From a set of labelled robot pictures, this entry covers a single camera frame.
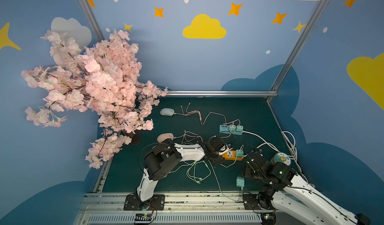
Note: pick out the teal power strip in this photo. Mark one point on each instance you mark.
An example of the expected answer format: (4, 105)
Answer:
(224, 129)

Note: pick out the pale blue wireless mouse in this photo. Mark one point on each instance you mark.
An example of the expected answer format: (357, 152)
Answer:
(167, 112)

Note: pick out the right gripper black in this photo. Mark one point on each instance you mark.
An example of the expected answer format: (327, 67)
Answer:
(250, 164)

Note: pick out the pink cherry blossom tree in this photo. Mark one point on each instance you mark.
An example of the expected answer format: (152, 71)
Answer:
(103, 79)

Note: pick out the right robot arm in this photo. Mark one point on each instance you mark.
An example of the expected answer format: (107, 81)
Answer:
(286, 190)

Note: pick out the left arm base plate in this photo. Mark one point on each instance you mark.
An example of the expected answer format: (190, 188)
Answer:
(133, 203)

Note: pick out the tin can with label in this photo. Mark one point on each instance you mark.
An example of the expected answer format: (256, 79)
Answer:
(281, 158)

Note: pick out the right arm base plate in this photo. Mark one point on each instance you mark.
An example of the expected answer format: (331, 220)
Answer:
(259, 201)

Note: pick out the aluminium frame back bar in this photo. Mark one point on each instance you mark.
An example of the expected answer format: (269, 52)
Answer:
(222, 93)

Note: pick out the pink mouse upper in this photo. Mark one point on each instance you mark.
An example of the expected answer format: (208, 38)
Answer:
(165, 136)

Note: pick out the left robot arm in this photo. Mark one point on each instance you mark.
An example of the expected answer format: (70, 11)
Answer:
(162, 159)

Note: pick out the orange power strip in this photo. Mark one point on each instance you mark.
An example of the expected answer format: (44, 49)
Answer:
(230, 156)

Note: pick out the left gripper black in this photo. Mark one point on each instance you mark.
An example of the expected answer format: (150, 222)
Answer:
(221, 148)

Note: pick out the aluminium rail base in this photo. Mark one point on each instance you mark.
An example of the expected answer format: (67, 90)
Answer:
(192, 208)

